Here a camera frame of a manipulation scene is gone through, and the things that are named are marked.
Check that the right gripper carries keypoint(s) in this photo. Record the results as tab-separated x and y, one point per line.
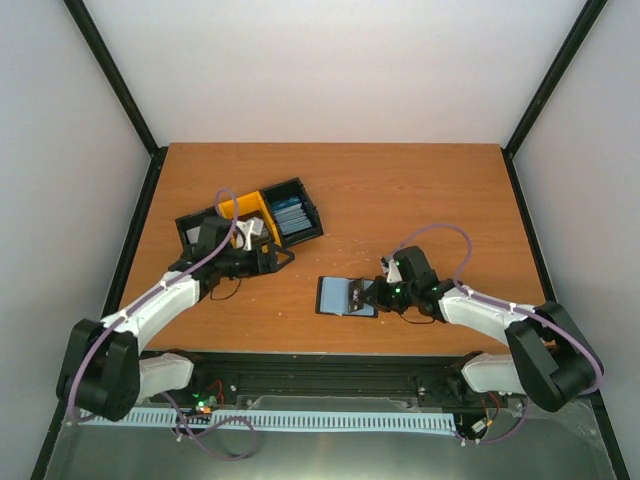
376	296

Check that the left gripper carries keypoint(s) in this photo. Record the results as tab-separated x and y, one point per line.
270	257

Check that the black VIP card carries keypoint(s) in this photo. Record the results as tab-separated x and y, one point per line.
355	302

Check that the black card holder wallet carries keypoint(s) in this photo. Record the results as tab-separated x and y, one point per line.
334	297

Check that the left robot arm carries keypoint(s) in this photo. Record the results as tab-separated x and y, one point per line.
130	340

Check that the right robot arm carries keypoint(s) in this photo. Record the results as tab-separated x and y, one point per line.
549	360

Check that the blue card stack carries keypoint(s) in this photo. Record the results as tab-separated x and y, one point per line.
291	216

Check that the yellow card bin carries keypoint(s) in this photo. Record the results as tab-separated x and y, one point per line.
250	205

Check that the right black card bin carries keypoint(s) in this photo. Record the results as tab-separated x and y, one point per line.
290	188

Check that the black card bin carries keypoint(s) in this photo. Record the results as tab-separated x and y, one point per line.
290	188
188	226

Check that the red white card stack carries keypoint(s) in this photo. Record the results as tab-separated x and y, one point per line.
192	235

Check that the left black card bin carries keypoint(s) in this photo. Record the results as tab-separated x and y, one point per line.
188	226

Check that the small electronics board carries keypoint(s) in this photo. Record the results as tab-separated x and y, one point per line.
211	399

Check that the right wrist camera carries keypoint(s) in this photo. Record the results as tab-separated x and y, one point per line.
390	270

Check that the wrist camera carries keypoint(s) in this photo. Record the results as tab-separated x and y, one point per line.
250	231
390	270

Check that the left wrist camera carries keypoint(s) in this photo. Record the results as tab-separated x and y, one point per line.
250	231

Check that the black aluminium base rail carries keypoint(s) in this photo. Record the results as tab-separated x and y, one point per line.
434	381

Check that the left black frame post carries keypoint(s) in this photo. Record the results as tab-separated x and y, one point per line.
101	53

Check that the black frame post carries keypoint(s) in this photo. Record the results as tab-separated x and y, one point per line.
566	53
101	53

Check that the right black frame post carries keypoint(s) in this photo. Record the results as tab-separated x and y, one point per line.
566	53

